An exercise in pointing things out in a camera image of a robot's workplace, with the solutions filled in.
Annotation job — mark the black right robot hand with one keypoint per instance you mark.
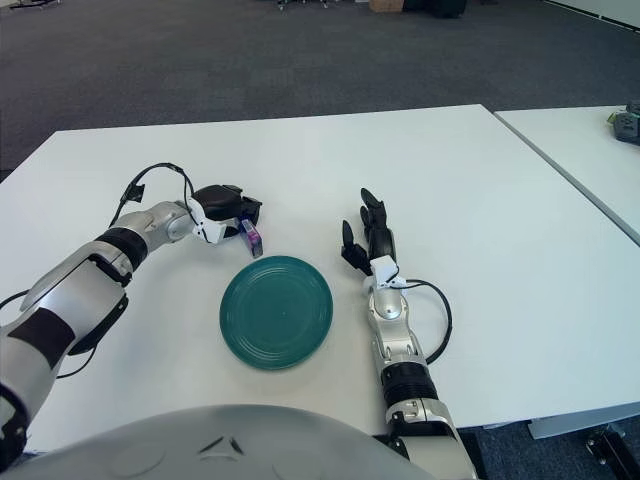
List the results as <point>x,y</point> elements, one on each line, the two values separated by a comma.
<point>382,242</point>

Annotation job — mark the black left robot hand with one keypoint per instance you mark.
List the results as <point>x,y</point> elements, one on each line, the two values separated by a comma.
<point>217,200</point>

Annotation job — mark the blue purple gum box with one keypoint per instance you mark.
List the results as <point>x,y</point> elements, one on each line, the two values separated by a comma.
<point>252,240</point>

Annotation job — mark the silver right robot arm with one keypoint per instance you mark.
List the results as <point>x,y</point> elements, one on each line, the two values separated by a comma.
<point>387,310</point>

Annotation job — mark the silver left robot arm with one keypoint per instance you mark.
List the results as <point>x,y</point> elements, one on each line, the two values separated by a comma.
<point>150,222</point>

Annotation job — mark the round green plate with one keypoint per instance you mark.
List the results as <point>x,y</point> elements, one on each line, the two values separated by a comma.
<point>277,312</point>

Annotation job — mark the black chair casters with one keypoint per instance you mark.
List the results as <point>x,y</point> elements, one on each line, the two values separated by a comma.
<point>300,3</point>

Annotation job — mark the brown cardboard box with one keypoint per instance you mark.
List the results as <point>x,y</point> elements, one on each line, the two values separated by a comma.
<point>386,5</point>

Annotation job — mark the large black bag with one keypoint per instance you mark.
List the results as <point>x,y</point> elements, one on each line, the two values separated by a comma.
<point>440,7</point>

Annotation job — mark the grey robot torso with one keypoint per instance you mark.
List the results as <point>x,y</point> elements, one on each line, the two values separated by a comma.
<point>200,445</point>

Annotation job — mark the black floor stand base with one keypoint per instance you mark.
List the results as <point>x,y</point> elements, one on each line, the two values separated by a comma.
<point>32,3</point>

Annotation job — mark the dark grey desk device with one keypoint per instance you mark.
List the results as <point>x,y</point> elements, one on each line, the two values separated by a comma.
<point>627,125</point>

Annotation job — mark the black metal floor stand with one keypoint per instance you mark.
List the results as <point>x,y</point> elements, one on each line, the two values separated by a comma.
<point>612,447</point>

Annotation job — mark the white table frame foot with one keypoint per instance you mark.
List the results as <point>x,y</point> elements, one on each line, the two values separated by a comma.
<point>565,425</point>

